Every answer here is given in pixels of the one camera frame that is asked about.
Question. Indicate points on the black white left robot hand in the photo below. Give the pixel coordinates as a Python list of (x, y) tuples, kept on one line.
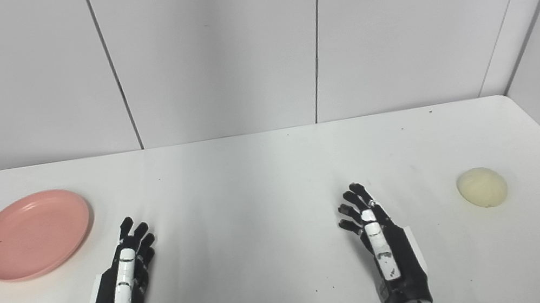
[(118, 292)]

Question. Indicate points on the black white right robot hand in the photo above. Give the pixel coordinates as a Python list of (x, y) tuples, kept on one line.
[(389, 257)]

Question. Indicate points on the pink round plate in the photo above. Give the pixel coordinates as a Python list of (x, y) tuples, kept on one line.
[(31, 235)]

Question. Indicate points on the cream steamed bun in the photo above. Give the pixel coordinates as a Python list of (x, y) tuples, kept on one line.
[(482, 187)]

